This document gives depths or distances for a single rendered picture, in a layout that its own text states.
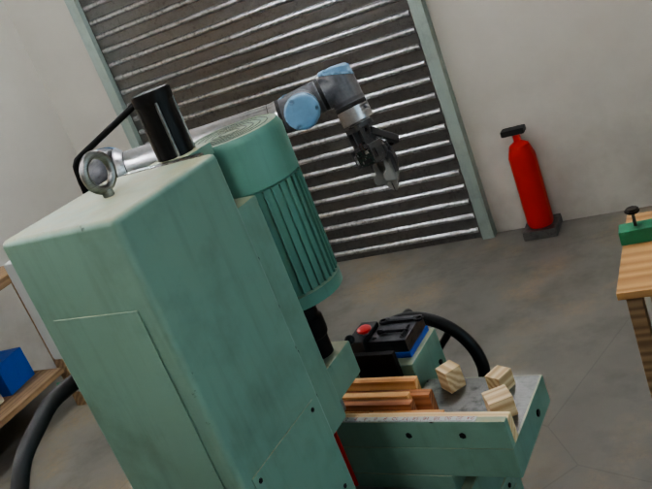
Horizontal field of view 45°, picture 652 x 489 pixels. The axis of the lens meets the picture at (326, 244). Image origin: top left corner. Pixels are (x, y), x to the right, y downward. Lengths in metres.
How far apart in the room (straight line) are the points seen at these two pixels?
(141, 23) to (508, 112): 2.23
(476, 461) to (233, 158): 0.64
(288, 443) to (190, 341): 0.24
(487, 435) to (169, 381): 0.56
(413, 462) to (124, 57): 4.04
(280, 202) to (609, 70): 3.08
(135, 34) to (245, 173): 3.86
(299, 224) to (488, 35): 3.03
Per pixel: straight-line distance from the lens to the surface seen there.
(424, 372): 1.58
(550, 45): 4.18
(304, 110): 2.00
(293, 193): 1.27
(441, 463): 1.42
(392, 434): 1.42
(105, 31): 5.18
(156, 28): 4.95
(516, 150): 4.19
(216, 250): 1.07
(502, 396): 1.40
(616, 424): 2.86
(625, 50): 4.15
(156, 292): 0.98
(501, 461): 1.37
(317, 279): 1.30
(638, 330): 2.58
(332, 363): 1.41
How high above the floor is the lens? 1.70
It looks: 19 degrees down
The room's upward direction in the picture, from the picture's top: 21 degrees counter-clockwise
